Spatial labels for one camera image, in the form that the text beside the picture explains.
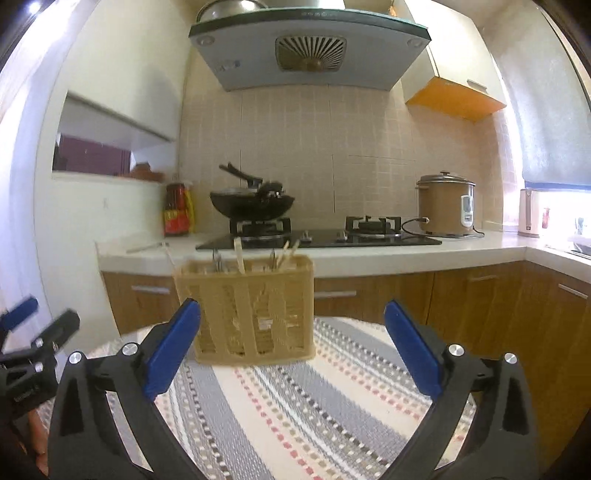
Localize wooden chopstick short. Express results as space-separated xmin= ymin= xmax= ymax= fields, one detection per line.
xmin=274 ymin=240 xmax=290 ymax=269

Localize person's left hand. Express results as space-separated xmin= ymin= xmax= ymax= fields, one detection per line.
xmin=28 ymin=410 xmax=48 ymax=475

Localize striped woven table mat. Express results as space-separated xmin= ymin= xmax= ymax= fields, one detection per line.
xmin=34 ymin=315 xmax=477 ymax=480

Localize beige plastic utensil basket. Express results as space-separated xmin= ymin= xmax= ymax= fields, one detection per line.
xmin=173 ymin=255 xmax=315 ymax=366

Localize wooden base cabinets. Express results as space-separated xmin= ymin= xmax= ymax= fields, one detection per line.
xmin=101 ymin=260 xmax=591 ymax=471

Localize red sauce bottle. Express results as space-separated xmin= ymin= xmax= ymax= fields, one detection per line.
xmin=163 ymin=183 xmax=189 ymax=237

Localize black gas stove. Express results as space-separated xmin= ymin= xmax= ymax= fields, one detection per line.
xmin=195 ymin=216 xmax=442 ymax=251

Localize brown rice cooker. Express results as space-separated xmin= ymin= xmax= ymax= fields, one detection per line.
xmin=416 ymin=171 xmax=476 ymax=238

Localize yellow bottle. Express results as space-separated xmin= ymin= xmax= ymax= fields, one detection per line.
xmin=184 ymin=182 xmax=195 ymax=234

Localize white kettle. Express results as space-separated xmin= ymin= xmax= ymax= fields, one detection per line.
xmin=518 ymin=189 xmax=542 ymax=238

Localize black wok with lid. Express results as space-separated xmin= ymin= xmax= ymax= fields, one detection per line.
xmin=209 ymin=163 xmax=296 ymax=222

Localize window roller blind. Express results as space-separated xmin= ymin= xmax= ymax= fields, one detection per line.
xmin=485 ymin=1 xmax=590 ymax=190

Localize grey range hood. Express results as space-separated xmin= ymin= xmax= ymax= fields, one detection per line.
xmin=188 ymin=1 xmax=431 ymax=91

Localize white orange wall cabinet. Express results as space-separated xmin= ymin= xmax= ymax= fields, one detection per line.
xmin=393 ymin=1 xmax=506 ymax=122

